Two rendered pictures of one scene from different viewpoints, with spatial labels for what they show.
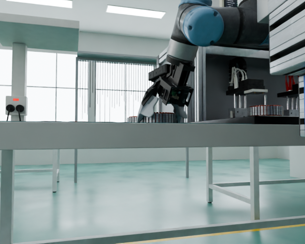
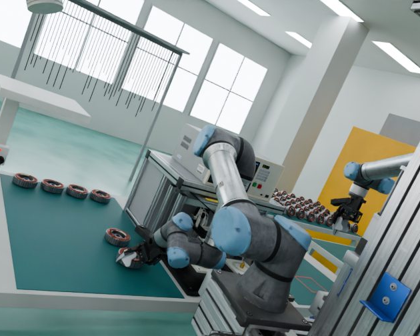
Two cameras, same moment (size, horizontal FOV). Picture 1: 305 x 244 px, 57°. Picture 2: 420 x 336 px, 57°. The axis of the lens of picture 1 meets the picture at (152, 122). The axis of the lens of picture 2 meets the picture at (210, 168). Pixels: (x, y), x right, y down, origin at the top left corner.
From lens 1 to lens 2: 105 cm
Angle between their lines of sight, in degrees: 23
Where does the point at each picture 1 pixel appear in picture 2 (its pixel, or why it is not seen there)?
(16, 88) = (0, 134)
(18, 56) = (11, 104)
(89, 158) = not seen: hidden behind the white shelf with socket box
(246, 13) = (203, 257)
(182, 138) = (142, 307)
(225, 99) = not seen: hidden behind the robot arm
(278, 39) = (198, 315)
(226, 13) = (193, 255)
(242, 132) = (177, 305)
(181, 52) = (163, 244)
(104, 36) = not seen: outside the picture
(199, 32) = (174, 264)
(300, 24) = (204, 325)
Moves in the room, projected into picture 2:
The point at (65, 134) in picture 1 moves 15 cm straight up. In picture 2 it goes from (79, 303) to (96, 262)
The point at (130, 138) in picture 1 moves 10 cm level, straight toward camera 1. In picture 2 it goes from (114, 305) to (117, 325)
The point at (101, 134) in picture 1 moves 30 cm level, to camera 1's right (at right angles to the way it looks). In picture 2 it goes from (99, 303) to (181, 321)
